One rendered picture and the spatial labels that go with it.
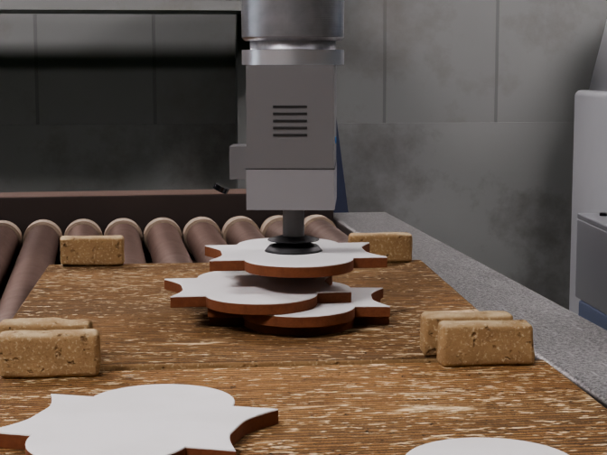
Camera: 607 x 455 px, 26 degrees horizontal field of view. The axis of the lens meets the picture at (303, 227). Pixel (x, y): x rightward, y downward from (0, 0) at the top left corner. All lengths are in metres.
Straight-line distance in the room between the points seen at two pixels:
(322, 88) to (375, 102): 3.71
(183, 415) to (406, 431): 0.11
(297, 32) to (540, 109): 3.86
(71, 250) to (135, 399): 0.52
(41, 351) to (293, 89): 0.27
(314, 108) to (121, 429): 0.35
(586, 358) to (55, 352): 0.38
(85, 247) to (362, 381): 0.49
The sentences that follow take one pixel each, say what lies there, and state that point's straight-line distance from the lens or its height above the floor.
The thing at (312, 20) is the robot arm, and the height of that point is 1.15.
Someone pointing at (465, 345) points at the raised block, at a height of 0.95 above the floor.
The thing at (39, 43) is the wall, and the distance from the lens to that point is 4.60.
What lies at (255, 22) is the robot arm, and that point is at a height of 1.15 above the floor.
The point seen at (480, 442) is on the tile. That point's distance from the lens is 0.64.
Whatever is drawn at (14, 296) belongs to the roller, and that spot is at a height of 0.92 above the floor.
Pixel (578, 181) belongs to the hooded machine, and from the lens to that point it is 4.57.
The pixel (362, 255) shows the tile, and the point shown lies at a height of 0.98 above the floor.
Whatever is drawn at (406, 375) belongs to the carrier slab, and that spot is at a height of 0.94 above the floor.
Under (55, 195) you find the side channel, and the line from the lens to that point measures 1.73.
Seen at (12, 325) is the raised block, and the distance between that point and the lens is 0.84.
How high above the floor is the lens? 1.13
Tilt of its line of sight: 7 degrees down
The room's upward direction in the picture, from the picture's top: straight up
